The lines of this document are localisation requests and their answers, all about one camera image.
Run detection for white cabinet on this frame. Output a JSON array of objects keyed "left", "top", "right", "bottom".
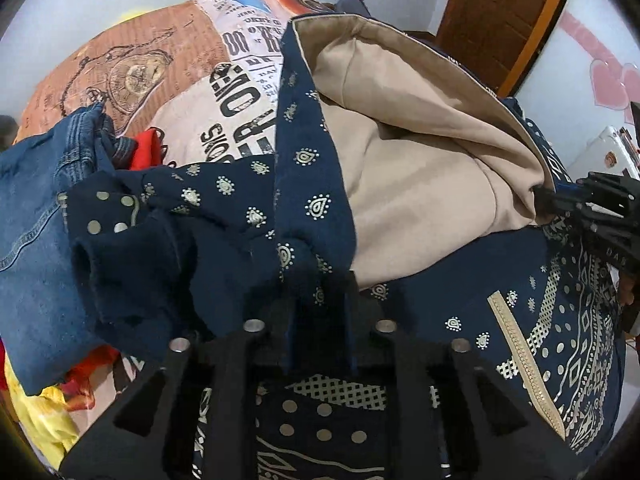
[{"left": 568, "top": 126, "right": 639, "bottom": 180}]

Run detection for blue denim jeans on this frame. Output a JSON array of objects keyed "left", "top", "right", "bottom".
[{"left": 0, "top": 103, "right": 134, "bottom": 396}]

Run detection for yellow garment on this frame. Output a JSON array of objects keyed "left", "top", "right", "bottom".
[{"left": 4, "top": 356, "right": 79, "bottom": 469}]

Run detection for brown wooden door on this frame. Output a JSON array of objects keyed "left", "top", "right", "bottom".
[{"left": 436, "top": 0, "right": 565, "bottom": 96}]

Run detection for navy patterned hooded jacket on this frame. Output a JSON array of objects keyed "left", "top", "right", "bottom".
[{"left": 67, "top": 14, "right": 623, "bottom": 479}]

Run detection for newspaper print bed cover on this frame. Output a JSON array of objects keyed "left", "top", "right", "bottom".
[{"left": 1, "top": 0, "right": 323, "bottom": 469}]

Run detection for red garment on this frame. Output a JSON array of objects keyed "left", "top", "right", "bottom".
[{"left": 128, "top": 128, "right": 162, "bottom": 170}]

